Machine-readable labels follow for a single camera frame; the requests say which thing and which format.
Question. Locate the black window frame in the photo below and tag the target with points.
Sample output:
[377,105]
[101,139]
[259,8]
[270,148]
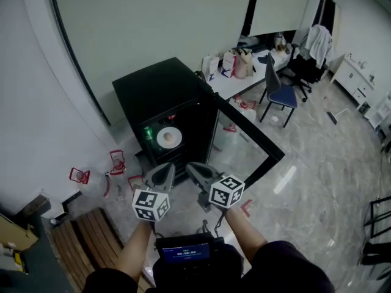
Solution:
[250,11]

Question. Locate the peach-coloured round food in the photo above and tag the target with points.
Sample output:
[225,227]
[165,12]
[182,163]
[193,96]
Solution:
[168,137]

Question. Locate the green drink can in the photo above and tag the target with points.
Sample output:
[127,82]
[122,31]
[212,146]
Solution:
[148,133]

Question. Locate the cardboard box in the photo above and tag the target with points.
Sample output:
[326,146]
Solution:
[16,232]

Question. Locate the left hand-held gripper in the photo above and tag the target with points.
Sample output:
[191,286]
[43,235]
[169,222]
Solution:
[146,201]

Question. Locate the yellow and black tool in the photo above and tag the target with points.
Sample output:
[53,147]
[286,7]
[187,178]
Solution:
[20,262]

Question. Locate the person's dark shirt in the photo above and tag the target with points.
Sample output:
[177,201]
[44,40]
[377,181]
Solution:
[290,270]

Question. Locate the black mini fridge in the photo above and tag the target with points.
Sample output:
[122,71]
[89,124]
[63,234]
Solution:
[146,84]

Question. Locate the dark brown block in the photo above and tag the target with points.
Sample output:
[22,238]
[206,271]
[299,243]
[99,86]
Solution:
[38,204]

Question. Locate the office desk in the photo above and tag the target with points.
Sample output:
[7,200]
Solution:
[244,82]

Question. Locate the narrow white roller blind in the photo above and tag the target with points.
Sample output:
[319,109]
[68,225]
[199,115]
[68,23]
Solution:
[281,5]

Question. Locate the white low cabinet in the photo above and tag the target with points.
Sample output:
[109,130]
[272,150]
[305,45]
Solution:
[348,76]

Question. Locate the black office chair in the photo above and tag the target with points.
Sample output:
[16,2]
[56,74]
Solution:
[305,69]

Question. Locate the small black bin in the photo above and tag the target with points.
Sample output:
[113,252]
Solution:
[363,108]

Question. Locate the wooden slat platform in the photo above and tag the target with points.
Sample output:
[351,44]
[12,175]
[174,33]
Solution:
[88,237]

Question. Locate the white paper bag blue print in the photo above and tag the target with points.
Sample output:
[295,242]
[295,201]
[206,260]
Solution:
[210,69]

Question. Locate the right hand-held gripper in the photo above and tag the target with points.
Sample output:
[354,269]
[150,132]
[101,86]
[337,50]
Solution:
[227,191]

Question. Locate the white coat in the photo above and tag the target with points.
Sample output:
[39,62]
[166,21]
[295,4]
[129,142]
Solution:
[319,44]

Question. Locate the grey chair with blue seat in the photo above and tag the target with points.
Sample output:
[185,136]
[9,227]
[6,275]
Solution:
[284,98]

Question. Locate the black chest-mounted display unit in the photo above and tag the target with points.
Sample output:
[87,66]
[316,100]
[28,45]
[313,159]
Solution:
[186,252]

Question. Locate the white paper bag red print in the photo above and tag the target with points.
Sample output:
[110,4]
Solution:
[229,64]

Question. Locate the white round plate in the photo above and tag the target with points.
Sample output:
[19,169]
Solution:
[175,137]

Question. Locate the black leaning panels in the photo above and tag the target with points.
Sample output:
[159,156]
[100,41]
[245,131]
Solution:
[325,11]

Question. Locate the small brown white bag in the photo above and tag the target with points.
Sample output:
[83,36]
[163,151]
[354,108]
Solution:
[280,43]

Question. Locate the beige tote bag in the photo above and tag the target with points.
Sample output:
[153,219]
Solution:
[244,64]

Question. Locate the person's left forearm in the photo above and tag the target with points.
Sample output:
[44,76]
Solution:
[134,249]

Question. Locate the white paper scrap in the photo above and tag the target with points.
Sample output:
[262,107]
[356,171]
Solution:
[273,118]

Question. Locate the wide white roller blind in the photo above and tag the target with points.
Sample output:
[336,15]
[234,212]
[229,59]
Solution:
[152,26]

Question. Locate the black metal frame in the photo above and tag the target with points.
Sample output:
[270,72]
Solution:
[374,215]

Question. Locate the dark blue cloth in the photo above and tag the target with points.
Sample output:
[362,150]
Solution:
[264,60]

